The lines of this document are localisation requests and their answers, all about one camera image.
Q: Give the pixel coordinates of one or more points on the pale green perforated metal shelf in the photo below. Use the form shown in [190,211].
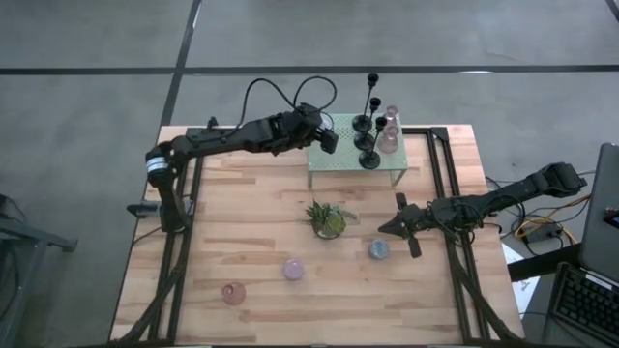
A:
[338,154]

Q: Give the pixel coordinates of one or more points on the black desk edge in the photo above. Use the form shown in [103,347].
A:
[541,263]

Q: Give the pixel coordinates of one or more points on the black power brick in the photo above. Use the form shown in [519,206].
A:
[546,235]

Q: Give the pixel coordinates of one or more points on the succulent plants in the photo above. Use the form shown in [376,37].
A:
[329,224]

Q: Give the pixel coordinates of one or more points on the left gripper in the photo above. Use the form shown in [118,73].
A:
[302,125]

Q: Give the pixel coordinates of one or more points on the grey metal cart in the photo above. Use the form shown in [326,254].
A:
[29,237]

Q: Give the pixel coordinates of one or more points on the white paper sheet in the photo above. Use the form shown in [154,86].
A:
[524,290]

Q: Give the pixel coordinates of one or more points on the black keyboard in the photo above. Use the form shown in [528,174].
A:
[587,304]

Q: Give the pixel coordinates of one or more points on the pink ribbed glass candle holder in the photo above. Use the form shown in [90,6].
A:
[233,293]
[392,112]
[388,142]

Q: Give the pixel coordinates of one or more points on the black metal candlestick holder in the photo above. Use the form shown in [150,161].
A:
[362,123]
[370,160]
[363,141]

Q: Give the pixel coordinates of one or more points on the pink patterned candle tin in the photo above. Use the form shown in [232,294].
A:
[293,269]

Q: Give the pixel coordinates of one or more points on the blue-green leaf-patterned candle tin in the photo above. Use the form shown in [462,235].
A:
[379,249]

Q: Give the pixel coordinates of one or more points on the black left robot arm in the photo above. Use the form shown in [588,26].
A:
[232,137]

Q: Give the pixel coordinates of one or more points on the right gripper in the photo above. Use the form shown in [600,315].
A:
[418,217]

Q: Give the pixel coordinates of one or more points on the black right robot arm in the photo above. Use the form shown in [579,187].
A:
[508,191]

